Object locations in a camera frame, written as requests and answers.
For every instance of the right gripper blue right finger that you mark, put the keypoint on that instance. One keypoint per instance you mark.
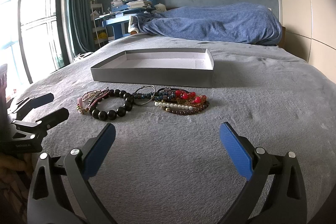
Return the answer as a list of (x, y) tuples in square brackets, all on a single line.
[(286, 200)]

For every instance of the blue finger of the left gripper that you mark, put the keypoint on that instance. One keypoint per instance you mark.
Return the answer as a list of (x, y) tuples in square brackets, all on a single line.
[(43, 124), (24, 106)]

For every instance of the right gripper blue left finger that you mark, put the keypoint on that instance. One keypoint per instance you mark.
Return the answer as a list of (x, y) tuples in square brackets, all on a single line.
[(60, 191)]

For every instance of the white pearl hair clip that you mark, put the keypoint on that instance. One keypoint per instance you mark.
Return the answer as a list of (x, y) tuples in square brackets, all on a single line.
[(172, 106)]

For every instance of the red bead gold ornament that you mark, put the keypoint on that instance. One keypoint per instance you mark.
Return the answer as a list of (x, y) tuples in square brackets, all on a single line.
[(189, 98)]

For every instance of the left hand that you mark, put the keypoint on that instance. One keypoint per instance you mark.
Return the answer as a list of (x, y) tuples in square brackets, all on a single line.
[(9, 165)]

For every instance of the window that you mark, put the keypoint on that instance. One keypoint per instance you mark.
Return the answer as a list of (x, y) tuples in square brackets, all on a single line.
[(32, 41)]

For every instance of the white shelf rack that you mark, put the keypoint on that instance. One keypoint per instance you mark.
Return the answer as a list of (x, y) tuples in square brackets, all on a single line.
[(100, 34)]

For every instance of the grey bed cover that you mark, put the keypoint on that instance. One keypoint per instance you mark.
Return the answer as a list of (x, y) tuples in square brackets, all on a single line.
[(166, 168)]

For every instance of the green curtain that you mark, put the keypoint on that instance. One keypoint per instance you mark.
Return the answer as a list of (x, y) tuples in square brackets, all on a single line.
[(79, 22)]

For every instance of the blue desk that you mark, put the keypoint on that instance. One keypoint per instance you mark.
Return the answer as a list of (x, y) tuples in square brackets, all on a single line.
[(121, 15)]

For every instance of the grey shallow cardboard box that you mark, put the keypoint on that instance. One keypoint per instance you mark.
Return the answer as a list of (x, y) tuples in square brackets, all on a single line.
[(189, 67)]

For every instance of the plush toy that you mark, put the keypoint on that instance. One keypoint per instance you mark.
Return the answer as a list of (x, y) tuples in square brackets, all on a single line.
[(160, 7)]

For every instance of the blue quilt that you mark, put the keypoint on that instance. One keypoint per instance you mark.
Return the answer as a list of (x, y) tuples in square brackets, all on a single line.
[(243, 22)]

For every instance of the white wardrobe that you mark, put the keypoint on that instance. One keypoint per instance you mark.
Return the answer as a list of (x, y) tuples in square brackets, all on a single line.
[(310, 32)]

